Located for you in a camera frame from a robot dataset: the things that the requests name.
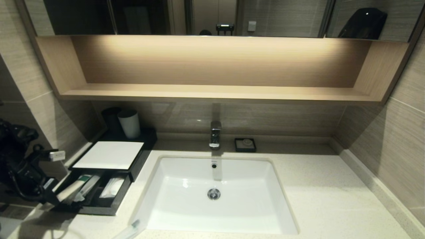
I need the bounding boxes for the white ceramic sink basin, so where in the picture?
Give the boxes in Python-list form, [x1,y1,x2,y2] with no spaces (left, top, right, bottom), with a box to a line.
[133,155,299,235]

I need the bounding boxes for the wall mirror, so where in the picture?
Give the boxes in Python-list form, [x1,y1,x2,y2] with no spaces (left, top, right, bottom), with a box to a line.
[25,0,425,43]

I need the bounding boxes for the small white wrapped packet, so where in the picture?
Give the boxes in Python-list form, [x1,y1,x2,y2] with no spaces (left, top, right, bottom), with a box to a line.
[100,177,125,199]

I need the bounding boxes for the black tray with white packets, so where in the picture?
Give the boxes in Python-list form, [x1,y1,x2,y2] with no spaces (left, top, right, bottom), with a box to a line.
[50,169,132,216]

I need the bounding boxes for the black tumbler cup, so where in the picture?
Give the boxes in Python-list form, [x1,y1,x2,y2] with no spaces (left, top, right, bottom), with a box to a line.
[101,107,123,134]

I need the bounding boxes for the chrome sink faucet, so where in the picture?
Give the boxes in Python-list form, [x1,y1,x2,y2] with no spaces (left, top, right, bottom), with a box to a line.
[209,121,222,149]

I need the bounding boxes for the black glossy wall dispenser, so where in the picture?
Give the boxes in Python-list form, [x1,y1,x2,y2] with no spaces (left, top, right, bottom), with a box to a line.
[338,8,388,40]

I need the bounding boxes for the wooden wall shelf niche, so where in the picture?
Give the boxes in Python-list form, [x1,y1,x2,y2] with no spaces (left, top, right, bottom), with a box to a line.
[35,35,410,106]

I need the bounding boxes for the white square plate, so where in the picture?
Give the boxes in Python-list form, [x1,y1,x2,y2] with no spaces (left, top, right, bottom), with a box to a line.
[72,141,144,170]

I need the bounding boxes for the black amenity box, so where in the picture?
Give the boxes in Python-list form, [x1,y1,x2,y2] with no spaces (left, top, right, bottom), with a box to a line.
[68,128,158,182]

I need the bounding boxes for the small item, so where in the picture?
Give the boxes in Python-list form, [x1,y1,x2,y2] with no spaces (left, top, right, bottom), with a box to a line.
[112,219,142,239]

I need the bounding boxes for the black square soap dish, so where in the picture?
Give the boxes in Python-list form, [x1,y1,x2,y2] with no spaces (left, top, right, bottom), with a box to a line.
[234,138,257,153]

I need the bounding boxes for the toothbrush with green label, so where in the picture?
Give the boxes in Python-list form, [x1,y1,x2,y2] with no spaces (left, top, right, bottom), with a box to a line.
[80,175,102,199]
[55,174,94,203]

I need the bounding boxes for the grey plastic cup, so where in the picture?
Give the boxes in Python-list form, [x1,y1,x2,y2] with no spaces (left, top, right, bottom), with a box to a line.
[118,110,141,139]

